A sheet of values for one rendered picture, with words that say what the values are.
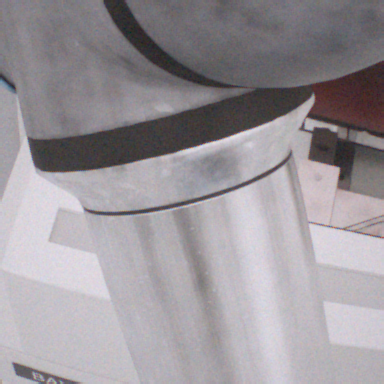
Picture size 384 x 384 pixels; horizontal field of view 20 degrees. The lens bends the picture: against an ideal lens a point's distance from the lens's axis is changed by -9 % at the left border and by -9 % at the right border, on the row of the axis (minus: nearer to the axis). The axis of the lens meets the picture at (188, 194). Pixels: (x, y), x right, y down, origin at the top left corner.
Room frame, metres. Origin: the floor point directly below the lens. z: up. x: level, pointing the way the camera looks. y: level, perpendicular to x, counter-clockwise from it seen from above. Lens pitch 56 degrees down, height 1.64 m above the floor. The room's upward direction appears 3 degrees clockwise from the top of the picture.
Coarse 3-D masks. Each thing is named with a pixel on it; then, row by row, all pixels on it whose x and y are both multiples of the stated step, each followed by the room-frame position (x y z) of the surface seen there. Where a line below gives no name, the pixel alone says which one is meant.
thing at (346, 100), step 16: (336, 80) 0.63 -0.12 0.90; (352, 80) 0.63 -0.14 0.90; (368, 80) 0.64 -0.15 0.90; (320, 96) 0.61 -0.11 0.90; (336, 96) 0.61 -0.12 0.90; (352, 96) 0.62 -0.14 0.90; (368, 96) 0.62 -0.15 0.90; (320, 112) 0.59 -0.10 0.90; (336, 112) 0.59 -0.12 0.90; (352, 112) 0.60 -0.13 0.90; (368, 112) 0.60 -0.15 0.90; (368, 128) 0.58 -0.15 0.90
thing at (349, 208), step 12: (336, 192) 0.53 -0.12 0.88; (348, 192) 0.53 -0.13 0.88; (336, 204) 0.52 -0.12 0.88; (348, 204) 0.52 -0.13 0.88; (360, 204) 0.52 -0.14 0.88; (372, 204) 0.52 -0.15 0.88; (336, 216) 0.50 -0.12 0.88; (348, 216) 0.51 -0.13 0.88; (360, 216) 0.51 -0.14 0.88; (372, 216) 0.51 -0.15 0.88; (372, 228) 0.49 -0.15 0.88
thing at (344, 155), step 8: (344, 144) 0.60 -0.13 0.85; (352, 144) 0.60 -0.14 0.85; (336, 152) 0.59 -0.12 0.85; (344, 152) 0.59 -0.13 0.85; (352, 152) 0.59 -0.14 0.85; (336, 160) 0.58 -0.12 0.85; (344, 160) 0.58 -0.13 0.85; (352, 160) 0.58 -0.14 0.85; (344, 168) 0.57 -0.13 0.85; (352, 168) 0.57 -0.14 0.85; (344, 176) 0.57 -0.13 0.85; (344, 184) 0.56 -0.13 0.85
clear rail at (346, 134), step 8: (304, 120) 0.58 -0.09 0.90; (312, 120) 0.58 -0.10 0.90; (320, 120) 0.58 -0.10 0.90; (304, 128) 0.58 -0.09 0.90; (312, 128) 0.58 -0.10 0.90; (328, 128) 0.57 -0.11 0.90; (336, 128) 0.58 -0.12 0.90; (344, 128) 0.58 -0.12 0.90; (352, 128) 0.58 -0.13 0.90; (344, 136) 0.57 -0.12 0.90; (352, 136) 0.57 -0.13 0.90; (360, 136) 0.57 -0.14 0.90; (368, 136) 0.57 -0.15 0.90; (376, 136) 0.57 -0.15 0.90; (360, 144) 0.57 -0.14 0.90; (368, 144) 0.57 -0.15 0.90; (376, 144) 0.56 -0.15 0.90
